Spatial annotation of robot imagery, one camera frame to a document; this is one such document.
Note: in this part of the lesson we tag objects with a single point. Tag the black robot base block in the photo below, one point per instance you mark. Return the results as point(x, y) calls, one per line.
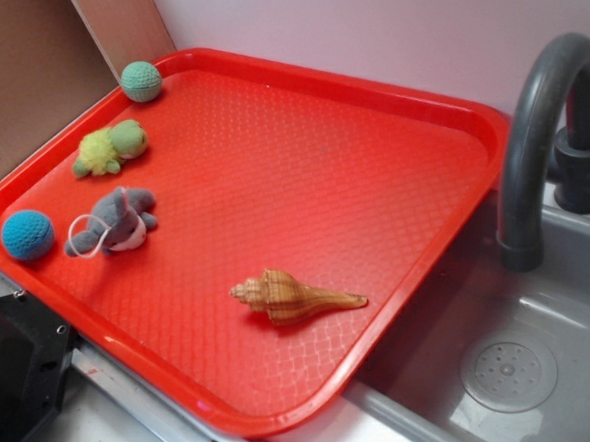
point(35, 347)

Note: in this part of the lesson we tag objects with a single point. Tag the brown spiral conch shell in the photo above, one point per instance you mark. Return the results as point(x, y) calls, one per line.
point(285, 300)

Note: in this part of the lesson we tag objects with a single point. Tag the red plastic tray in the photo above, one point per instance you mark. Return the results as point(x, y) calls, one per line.
point(345, 184)

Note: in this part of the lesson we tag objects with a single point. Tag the grey plush dolphin toy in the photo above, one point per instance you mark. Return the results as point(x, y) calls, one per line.
point(119, 221)

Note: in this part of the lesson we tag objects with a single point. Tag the green plush turtle toy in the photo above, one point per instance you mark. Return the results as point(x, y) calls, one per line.
point(106, 150)

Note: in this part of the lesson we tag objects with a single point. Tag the green textured ball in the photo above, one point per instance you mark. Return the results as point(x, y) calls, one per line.
point(141, 81)

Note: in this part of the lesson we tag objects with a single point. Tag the grey plastic sink basin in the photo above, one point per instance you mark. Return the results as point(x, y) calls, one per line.
point(411, 379)

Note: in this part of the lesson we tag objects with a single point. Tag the round sink drain cover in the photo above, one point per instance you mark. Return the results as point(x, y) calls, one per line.
point(508, 372)

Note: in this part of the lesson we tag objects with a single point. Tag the blue textured ball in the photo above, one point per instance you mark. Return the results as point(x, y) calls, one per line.
point(27, 235)

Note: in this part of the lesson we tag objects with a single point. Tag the grey curved faucet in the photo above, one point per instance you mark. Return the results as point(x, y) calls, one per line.
point(549, 142)

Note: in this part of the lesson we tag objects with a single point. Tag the brown cardboard panel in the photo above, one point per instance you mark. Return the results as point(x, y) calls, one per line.
point(59, 57)

